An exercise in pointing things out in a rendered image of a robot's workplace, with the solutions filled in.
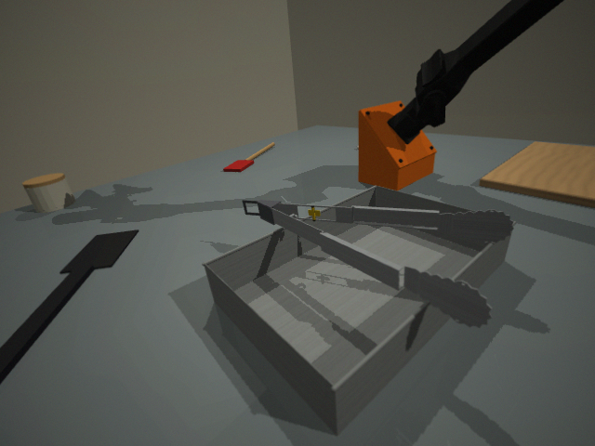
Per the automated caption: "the grey canister with brown lid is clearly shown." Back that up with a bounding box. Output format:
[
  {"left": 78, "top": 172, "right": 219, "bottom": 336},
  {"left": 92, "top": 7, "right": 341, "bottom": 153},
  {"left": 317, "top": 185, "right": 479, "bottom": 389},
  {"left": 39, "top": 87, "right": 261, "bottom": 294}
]
[{"left": 22, "top": 174, "right": 75, "bottom": 213}]

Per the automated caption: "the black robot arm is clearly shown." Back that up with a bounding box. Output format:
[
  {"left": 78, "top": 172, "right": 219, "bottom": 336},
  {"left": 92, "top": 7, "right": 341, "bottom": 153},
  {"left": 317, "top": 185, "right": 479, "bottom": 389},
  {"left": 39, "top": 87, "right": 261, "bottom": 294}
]
[{"left": 388, "top": 0, "right": 564, "bottom": 144}]

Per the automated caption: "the red spatula with wooden handle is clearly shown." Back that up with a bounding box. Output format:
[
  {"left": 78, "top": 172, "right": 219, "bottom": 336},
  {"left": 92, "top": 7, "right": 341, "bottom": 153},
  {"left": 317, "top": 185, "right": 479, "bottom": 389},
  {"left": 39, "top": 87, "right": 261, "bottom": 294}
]
[{"left": 223, "top": 142, "right": 275, "bottom": 172}]

